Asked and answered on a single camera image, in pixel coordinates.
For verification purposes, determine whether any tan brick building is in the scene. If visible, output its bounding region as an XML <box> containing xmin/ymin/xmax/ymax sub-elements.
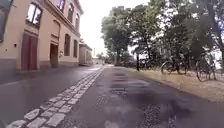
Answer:
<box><xmin>0</xmin><ymin>0</ymin><xmax>84</xmax><ymax>76</ymax></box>

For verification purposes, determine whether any bicycle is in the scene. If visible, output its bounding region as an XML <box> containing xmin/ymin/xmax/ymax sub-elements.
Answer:
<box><xmin>160</xmin><ymin>56</ymin><xmax>188</xmax><ymax>76</ymax></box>
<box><xmin>195</xmin><ymin>54</ymin><xmax>218</xmax><ymax>83</ymax></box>

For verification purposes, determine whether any grey pavement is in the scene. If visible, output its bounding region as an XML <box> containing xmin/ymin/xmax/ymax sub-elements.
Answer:
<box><xmin>0</xmin><ymin>64</ymin><xmax>103</xmax><ymax>124</ymax></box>

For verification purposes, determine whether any row of trees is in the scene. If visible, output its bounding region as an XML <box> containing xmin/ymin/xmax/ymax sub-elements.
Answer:
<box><xmin>99</xmin><ymin>0</ymin><xmax>224</xmax><ymax>73</ymax></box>

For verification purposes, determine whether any pale cobblestone strip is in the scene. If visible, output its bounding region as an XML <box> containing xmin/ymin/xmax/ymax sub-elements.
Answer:
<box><xmin>4</xmin><ymin>68</ymin><xmax>105</xmax><ymax>128</ymax></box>

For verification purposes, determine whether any grey asphalt road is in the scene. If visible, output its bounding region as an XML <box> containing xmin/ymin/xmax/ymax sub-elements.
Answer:
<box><xmin>56</xmin><ymin>64</ymin><xmax>224</xmax><ymax>128</ymax></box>

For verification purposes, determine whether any dry grass verge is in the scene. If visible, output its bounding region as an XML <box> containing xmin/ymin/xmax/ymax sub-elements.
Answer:
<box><xmin>126</xmin><ymin>66</ymin><xmax>224</xmax><ymax>103</ymax></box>

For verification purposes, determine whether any small building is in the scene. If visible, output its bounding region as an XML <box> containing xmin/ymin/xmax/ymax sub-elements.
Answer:
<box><xmin>78</xmin><ymin>43</ymin><xmax>94</xmax><ymax>66</ymax></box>

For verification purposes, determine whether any dark pole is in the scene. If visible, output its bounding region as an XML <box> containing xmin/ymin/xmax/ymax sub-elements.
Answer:
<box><xmin>135</xmin><ymin>53</ymin><xmax>140</xmax><ymax>72</ymax></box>

